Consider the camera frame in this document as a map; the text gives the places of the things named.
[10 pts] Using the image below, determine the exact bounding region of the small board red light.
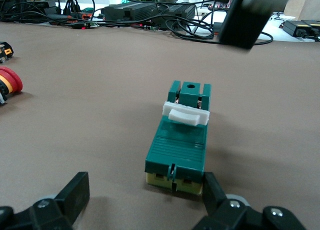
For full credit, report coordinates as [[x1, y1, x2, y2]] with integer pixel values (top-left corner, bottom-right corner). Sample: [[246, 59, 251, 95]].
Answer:
[[71, 21, 98, 30]]

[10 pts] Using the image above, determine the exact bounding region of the black adapter yellow label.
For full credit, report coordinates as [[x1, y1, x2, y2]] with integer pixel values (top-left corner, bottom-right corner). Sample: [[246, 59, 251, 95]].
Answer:
[[301, 19, 320, 42], [282, 20, 313, 38]]

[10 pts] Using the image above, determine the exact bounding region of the thick black looping cable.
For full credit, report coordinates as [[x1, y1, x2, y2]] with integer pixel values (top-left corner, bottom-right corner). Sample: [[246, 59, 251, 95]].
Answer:
[[171, 18, 275, 45]]

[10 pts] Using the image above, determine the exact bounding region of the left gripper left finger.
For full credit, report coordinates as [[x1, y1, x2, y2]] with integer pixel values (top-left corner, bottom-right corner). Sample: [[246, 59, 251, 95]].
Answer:
[[0, 171, 90, 230]]

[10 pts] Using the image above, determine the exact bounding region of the red mushroom button orange block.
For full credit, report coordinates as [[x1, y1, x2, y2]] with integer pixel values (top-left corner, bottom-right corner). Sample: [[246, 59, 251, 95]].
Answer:
[[0, 66, 24, 106]]

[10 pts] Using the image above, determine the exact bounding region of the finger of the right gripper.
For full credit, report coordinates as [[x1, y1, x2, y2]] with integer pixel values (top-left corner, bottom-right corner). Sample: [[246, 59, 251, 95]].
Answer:
[[216, 0, 296, 50]]

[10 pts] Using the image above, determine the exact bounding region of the orange black contact block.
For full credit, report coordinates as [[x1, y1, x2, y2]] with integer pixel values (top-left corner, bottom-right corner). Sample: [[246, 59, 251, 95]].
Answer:
[[0, 41, 15, 64]]

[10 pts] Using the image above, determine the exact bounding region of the black desk cable tangle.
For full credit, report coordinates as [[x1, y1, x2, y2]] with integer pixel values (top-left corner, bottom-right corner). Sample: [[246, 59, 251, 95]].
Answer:
[[0, 0, 103, 25]]

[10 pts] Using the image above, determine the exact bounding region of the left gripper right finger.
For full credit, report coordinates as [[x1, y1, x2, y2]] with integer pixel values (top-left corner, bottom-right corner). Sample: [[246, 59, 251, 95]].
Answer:
[[192, 171, 307, 230]]

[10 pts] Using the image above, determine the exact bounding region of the black power supply unit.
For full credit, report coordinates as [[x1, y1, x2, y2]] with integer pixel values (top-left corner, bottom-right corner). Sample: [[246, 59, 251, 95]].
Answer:
[[103, 3, 161, 22], [152, 4, 196, 28]]

